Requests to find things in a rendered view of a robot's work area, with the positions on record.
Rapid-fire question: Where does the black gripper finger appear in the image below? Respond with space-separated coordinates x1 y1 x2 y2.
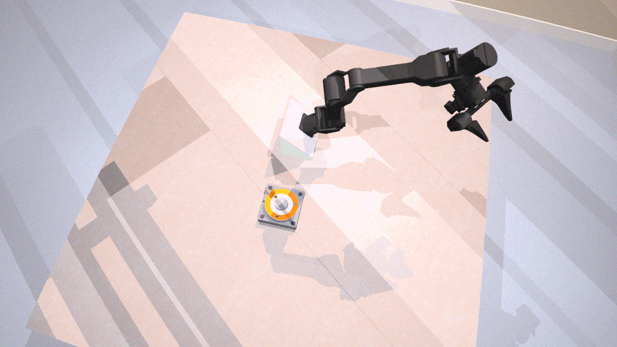
491 89 512 121
464 120 489 142

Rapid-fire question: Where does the orange and yellow round plate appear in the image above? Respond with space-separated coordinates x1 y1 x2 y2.
265 188 298 221

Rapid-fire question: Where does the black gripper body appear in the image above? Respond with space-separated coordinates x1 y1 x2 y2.
447 75 515 132

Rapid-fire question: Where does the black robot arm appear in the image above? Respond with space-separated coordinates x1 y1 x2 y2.
299 42 498 138

